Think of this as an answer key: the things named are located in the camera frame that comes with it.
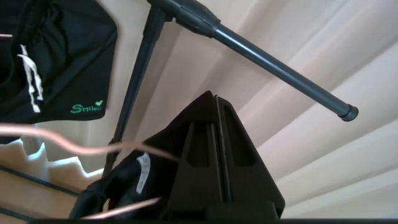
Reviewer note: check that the black clothes rack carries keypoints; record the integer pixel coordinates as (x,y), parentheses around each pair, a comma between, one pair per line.
(264,62)

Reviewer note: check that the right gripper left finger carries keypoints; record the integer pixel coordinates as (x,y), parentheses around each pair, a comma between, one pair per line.
(199,183)

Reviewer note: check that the black shirt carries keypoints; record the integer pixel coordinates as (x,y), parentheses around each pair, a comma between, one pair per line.
(168,140)

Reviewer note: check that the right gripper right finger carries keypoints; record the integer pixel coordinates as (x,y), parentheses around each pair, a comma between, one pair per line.
(248,183)

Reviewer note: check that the pink clothes hanger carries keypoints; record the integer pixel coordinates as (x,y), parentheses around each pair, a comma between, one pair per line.
(5,35)
(77,150)

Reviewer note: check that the black shorts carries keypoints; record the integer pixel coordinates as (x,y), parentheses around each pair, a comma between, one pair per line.
(71,62)

